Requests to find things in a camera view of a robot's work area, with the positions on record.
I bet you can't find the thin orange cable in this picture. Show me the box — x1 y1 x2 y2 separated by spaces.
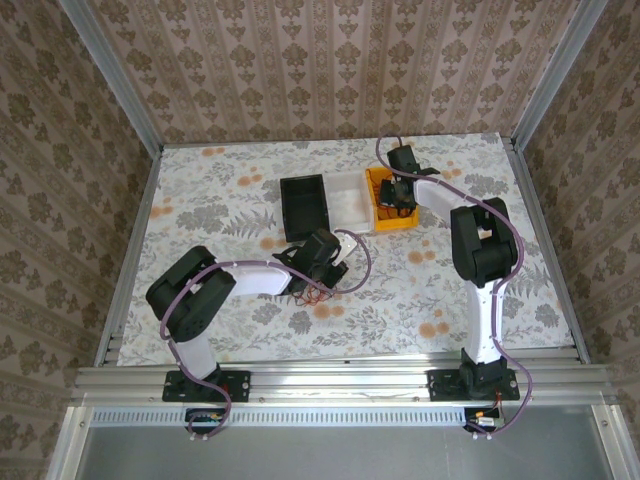
292 284 337 309

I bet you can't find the black plastic bin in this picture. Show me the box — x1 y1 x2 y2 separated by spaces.
278 173 335 242

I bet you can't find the yellow plastic bin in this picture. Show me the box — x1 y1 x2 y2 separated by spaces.
365 167 421 234

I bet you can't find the white plastic bin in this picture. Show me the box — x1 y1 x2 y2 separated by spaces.
323 171 376 236

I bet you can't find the floral tablecloth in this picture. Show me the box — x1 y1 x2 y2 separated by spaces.
117 132 574 364

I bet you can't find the grey metal shelf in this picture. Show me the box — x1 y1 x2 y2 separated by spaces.
47 404 634 480

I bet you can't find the aluminium mounting rail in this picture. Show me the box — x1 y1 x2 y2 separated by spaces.
69 357 614 407

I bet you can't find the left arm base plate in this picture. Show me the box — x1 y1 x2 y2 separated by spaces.
162 370 252 404

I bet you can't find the slotted grey cable duct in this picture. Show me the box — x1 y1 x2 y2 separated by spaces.
89 407 596 426

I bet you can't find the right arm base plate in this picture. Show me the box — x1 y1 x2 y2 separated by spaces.
428 369 521 403

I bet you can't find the aluminium table side rail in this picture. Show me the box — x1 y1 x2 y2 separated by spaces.
502 133 591 365
94 144 165 369

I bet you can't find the aluminium frame post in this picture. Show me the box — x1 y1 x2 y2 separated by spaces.
510 0 609 151
58 0 165 154

